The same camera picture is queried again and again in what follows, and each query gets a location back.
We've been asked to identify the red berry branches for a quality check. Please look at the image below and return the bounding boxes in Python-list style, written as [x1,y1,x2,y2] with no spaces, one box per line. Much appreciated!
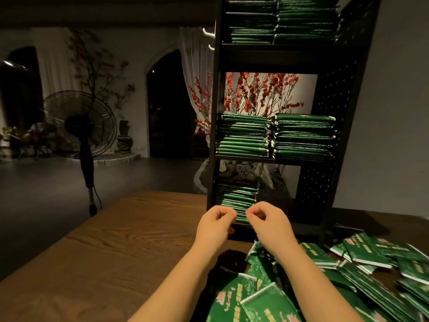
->
[189,70,306,131]

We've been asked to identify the dark vase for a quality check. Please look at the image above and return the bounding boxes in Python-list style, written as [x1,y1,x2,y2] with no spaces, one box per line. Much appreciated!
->
[115,120,134,154]

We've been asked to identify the person's left forearm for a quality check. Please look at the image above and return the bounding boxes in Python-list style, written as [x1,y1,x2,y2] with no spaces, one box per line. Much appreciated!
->
[129,246,219,322]

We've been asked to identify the black metal shelf rack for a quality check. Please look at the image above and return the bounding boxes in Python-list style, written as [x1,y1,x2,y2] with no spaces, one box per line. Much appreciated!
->
[206,0,383,240]

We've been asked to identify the person's right forearm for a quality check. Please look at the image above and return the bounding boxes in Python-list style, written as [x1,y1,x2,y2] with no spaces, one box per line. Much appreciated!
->
[276,246,366,322]

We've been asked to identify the person's left hand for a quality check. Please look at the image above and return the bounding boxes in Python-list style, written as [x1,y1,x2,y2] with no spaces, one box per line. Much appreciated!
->
[193,205,237,258]

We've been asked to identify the person's right hand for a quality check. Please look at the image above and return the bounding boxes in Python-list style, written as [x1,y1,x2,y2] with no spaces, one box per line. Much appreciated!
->
[245,201,299,260]

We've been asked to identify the pile of green packets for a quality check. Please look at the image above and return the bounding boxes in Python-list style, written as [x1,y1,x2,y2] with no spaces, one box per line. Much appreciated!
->
[206,228,429,322]

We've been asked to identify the bare branched tree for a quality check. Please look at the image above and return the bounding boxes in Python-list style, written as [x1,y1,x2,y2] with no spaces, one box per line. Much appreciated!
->
[66,29,136,125]

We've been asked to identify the black standing fan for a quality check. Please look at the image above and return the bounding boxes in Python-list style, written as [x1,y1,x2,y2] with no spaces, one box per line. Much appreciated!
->
[42,90,119,217]

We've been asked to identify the white curtain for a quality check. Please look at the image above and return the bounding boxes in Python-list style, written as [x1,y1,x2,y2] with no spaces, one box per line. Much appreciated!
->
[177,26,217,141]
[30,26,78,105]

